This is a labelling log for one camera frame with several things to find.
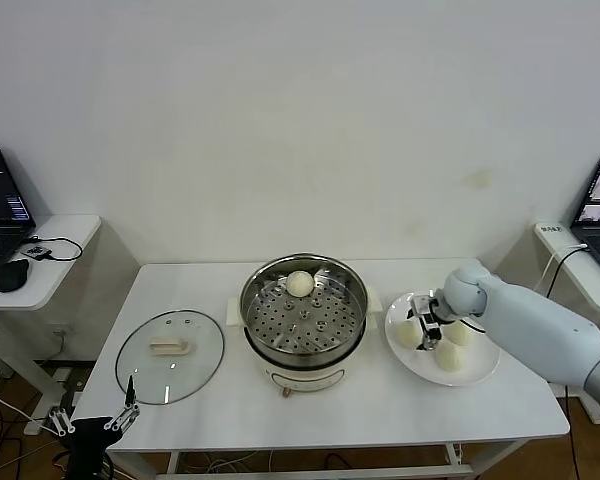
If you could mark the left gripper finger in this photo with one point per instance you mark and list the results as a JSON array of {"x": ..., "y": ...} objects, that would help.
[
  {"x": 130, "y": 395},
  {"x": 62, "y": 422}
]

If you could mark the white work table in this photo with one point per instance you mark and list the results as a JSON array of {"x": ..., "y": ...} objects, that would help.
[{"x": 330, "y": 425}]

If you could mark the white wall socket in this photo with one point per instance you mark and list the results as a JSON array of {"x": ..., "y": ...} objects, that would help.
[{"x": 64, "y": 330}]

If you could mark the small black usb hub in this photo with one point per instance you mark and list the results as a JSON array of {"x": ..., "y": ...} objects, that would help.
[{"x": 36, "y": 252}]

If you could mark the stainless steel steamer basket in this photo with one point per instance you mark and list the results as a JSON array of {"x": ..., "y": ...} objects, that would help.
[{"x": 350, "y": 292}]

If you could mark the white floor power strip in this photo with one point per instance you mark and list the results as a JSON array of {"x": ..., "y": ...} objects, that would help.
[{"x": 67, "y": 387}]

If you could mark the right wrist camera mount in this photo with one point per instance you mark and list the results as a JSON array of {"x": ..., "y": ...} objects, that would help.
[{"x": 422, "y": 304}]

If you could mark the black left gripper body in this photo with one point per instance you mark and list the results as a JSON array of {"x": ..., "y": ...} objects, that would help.
[{"x": 90, "y": 432}]

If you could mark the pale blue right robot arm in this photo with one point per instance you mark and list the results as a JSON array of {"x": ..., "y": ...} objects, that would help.
[{"x": 530, "y": 325}]

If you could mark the black computer mouse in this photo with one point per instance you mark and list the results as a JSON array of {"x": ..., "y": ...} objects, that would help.
[{"x": 12, "y": 275}]

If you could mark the white round plate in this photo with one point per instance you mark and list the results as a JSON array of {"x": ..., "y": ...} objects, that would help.
[{"x": 405, "y": 365}]

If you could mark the white steamed baozi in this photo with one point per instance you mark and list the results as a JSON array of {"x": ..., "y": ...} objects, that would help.
[
  {"x": 449, "y": 357},
  {"x": 462, "y": 337},
  {"x": 300, "y": 283},
  {"x": 406, "y": 335}
]

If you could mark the white side desk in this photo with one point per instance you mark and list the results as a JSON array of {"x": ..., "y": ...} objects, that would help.
[
  {"x": 65, "y": 235},
  {"x": 555, "y": 240}
]

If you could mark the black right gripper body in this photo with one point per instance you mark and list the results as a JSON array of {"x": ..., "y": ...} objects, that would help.
[{"x": 432, "y": 322}]

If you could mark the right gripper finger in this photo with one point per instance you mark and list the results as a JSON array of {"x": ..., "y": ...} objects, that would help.
[
  {"x": 414, "y": 314},
  {"x": 429, "y": 342}
]

